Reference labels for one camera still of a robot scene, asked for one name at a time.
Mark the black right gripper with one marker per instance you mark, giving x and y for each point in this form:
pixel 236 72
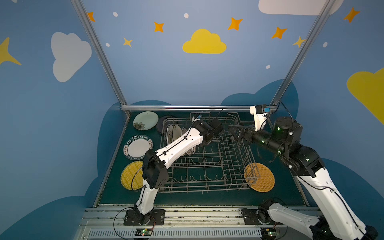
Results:
pixel 246 134

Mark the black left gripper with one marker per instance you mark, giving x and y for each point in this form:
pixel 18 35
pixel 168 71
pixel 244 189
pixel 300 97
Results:
pixel 216 126

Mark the cream plate floral rim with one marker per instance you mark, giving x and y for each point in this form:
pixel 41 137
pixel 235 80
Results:
pixel 177 132

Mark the white plate black emblem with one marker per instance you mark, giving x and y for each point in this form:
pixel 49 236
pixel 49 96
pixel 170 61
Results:
pixel 169 134

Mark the orange woven plate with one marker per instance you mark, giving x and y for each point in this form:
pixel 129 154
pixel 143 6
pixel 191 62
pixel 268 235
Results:
pixel 259 177

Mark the yellow woven plate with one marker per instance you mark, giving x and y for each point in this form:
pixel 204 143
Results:
pixel 131 177

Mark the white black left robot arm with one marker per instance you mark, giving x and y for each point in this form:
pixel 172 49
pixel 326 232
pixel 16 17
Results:
pixel 156 163

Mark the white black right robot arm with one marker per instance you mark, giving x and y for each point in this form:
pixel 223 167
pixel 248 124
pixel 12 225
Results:
pixel 338 221

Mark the dark black plate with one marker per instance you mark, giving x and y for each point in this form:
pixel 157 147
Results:
pixel 164 122

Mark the pale green floral plate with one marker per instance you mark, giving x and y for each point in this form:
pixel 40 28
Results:
pixel 145 121

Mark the white plate green text rim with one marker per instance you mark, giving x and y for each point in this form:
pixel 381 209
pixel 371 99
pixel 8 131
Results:
pixel 136 147

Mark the right green circuit board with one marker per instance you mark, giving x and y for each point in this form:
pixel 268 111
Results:
pixel 268 234

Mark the green circuit board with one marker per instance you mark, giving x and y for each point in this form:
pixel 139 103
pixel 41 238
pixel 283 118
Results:
pixel 268 234
pixel 143 232

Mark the left green circuit board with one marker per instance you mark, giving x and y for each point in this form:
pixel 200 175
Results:
pixel 143 232

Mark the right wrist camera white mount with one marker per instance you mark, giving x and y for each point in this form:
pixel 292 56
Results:
pixel 260 114

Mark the grey wire dish rack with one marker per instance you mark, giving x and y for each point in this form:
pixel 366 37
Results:
pixel 218 166

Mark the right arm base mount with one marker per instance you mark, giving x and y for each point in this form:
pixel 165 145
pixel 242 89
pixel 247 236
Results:
pixel 255 217

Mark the horizontal aluminium frame bar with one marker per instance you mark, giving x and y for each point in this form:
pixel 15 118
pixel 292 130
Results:
pixel 158 108

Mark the right diagonal aluminium post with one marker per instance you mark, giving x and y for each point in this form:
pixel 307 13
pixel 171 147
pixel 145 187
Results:
pixel 316 28

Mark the diagonal aluminium post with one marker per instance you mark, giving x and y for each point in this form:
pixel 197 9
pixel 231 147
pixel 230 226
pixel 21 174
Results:
pixel 87 24
pixel 316 28

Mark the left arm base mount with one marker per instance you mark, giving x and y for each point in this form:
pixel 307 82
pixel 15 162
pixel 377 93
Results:
pixel 135 218

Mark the left diagonal aluminium post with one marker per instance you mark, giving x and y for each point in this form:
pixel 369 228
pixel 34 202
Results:
pixel 87 24

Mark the aluminium rail base frame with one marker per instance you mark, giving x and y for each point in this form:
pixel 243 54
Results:
pixel 180 223

